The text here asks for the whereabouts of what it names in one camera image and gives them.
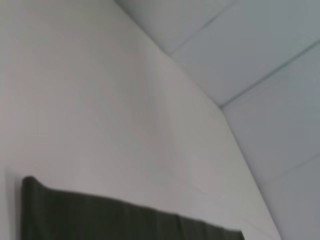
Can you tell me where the dark green FREE T-shirt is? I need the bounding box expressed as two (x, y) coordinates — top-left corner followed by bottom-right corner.
(19, 175), (245, 240)

